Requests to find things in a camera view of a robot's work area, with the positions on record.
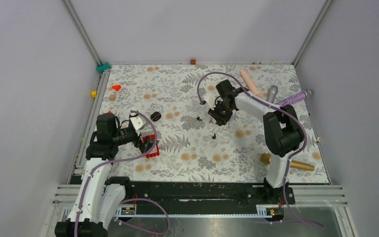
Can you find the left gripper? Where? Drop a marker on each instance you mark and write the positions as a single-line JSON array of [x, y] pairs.
[[138, 142]]

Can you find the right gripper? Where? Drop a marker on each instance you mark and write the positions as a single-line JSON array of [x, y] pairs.
[[221, 120]]

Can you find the black earbuds charging case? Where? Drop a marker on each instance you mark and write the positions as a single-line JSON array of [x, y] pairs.
[[155, 116]]

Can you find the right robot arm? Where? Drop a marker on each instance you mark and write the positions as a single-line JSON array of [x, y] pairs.
[[282, 130]]

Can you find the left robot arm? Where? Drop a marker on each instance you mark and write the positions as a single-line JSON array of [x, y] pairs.
[[98, 197]]

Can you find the red tray with tiles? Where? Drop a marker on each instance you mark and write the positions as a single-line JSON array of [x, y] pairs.
[[155, 152]]

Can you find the pink microphone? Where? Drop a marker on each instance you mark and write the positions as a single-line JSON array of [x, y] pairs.
[[250, 84]]

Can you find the red wedge block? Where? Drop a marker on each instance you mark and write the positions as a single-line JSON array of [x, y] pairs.
[[116, 87]]

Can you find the floral table mat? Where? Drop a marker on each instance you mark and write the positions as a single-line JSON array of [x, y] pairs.
[[187, 150]]

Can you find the silver microphone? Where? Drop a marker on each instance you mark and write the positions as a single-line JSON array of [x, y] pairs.
[[271, 94]]

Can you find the gold microphone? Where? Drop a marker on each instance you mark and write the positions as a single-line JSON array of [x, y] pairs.
[[266, 159]]

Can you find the teal block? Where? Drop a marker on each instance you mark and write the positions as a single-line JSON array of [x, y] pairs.
[[103, 67]]

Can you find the purple glitter microphone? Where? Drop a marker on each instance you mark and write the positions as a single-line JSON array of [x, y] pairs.
[[295, 98]]

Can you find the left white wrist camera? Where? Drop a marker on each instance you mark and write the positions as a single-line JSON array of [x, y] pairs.
[[138, 121]]

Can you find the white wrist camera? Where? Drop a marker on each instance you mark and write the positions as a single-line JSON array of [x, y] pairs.
[[138, 121], [211, 100]]

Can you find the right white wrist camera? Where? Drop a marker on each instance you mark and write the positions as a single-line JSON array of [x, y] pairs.
[[211, 100]]

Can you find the aluminium frame rail left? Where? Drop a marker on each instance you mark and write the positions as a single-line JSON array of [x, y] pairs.
[[82, 32]]

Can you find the aluminium frame rail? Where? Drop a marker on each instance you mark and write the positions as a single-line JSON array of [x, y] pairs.
[[82, 32], [312, 31]]

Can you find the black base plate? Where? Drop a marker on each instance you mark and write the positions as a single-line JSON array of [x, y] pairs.
[[241, 193]]

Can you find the aluminium frame rail right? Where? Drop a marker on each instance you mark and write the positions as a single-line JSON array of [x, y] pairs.
[[312, 31]]

